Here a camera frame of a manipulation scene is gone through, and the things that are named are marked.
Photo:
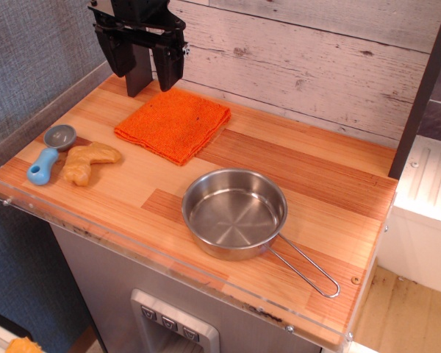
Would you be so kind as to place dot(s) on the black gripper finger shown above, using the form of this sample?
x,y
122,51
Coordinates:
x,y
119,55
169,64

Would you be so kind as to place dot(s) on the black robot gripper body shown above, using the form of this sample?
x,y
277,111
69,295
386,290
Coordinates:
x,y
149,24

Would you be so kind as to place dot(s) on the blue handled grey spoon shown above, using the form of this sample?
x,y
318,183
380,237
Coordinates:
x,y
57,139

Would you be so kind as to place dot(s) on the tan toy chicken piece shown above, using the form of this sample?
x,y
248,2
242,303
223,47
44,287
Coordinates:
x,y
77,168

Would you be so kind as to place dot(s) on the orange folded cloth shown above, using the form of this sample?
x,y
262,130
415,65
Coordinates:
x,y
175,125

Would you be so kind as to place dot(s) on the stainless steel pan bowl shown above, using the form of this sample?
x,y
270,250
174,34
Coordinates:
x,y
234,213

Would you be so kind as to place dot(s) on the grey toy fridge cabinet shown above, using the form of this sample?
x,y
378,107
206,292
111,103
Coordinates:
x,y
107,279

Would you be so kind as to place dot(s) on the silver dispenser panel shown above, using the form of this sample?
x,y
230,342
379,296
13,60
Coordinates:
x,y
165,328

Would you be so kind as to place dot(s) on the white toy sink unit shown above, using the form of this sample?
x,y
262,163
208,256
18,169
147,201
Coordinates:
x,y
411,243

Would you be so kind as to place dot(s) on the orange object bottom left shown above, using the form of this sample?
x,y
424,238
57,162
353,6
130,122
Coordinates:
x,y
23,345

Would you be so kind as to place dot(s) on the dark left upright post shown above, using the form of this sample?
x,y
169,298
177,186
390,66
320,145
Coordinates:
x,y
141,75

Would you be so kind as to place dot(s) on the dark upright post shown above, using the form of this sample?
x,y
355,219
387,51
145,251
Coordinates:
x,y
413,122
141,75

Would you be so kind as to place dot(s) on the dark right upright post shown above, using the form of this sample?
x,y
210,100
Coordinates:
x,y
413,122

